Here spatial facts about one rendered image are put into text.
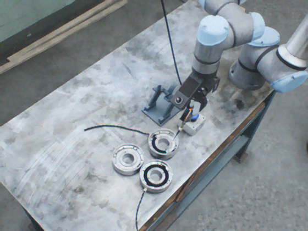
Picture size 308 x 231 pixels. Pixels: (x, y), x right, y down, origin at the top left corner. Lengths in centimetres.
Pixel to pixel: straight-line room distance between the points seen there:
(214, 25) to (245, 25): 10
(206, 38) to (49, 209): 68
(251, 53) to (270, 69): 11
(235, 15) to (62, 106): 70
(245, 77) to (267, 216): 94
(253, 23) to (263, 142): 142
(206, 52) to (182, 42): 65
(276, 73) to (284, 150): 113
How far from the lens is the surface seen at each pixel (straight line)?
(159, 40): 159
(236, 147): 197
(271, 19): 321
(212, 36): 92
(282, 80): 127
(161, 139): 123
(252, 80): 145
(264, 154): 230
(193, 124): 125
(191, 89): 104
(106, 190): 117
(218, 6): 104
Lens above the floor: 186
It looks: 54 degrees down
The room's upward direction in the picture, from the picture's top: 6 degrees clockwise
